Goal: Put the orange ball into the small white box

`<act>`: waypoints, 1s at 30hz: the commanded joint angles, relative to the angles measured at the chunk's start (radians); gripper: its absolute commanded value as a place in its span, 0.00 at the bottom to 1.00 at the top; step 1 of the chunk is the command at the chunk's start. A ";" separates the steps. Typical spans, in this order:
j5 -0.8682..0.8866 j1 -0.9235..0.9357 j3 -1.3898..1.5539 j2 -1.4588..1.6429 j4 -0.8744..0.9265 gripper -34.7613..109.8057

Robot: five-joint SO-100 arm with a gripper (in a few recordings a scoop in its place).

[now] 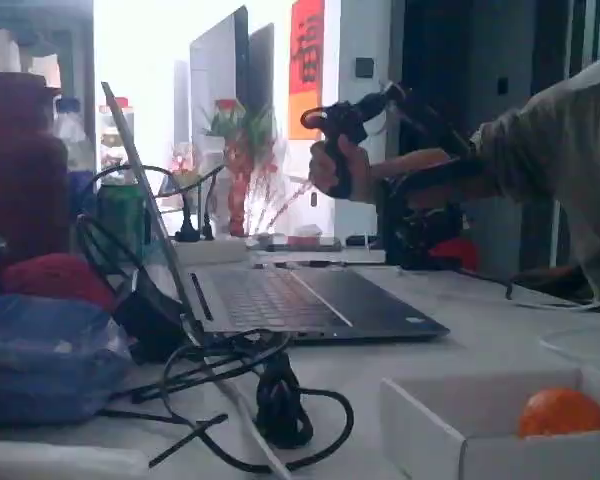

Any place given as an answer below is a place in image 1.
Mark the person's right hand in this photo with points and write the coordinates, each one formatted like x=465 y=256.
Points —
x=360 y=170

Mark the black leader arm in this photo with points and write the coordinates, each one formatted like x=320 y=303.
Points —
x=340 y=117

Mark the orange fruit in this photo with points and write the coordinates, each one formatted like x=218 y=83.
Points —
x=562 y=412

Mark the white cardboard box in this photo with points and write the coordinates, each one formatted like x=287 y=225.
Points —
x=420 y=430

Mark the red blossom twigs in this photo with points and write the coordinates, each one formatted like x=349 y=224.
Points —
x=290 y=200

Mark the green plant red vase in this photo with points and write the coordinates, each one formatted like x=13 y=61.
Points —
x=237 y=175

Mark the grey open laptop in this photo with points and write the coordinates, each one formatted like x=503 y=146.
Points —
x=280 y=300

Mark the white power strip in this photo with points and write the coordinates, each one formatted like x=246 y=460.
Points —
x=210 y=252

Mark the dark brown chair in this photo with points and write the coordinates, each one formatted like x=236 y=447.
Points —
x=555 y=280

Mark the green can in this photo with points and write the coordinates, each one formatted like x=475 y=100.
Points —
x=120 y=220

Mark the jar with red lid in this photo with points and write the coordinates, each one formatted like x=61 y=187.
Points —
x=109 y=135

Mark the small black power adapter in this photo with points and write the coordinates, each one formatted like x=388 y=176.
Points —
x=150 y=320

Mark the clear bottle blue cap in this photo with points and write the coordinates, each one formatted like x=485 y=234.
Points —
x=72 y=135

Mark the red mesh bag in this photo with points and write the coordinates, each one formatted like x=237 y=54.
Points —
x=55 y=277

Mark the dark red container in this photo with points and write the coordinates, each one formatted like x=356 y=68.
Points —
x=20 y=175

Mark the wet wipes plastic pack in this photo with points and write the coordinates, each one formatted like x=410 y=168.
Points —
x=45 y=360

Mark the red orange wall poster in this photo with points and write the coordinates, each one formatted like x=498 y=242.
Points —
x=305 y=115

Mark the small black wall switch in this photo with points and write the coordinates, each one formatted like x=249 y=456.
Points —
x=503 y=85

